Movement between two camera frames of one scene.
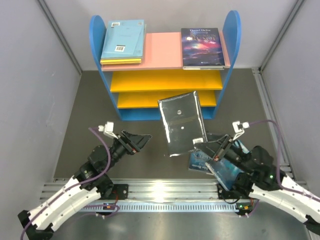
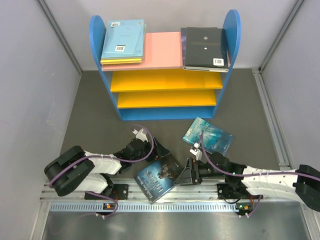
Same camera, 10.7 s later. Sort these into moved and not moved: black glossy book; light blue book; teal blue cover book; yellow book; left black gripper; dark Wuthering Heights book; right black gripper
Moved: dark Wuthering Heights book; teal blue cover book; right black gripper; left black gripper; black glossy book
Not moved: light blue book; yellow book
